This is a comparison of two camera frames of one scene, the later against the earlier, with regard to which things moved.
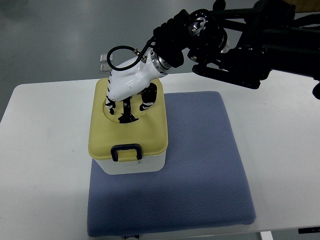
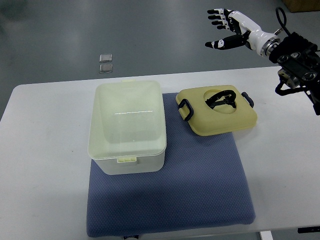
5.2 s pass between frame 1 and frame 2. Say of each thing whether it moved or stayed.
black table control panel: stayed
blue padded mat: stayed
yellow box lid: moved
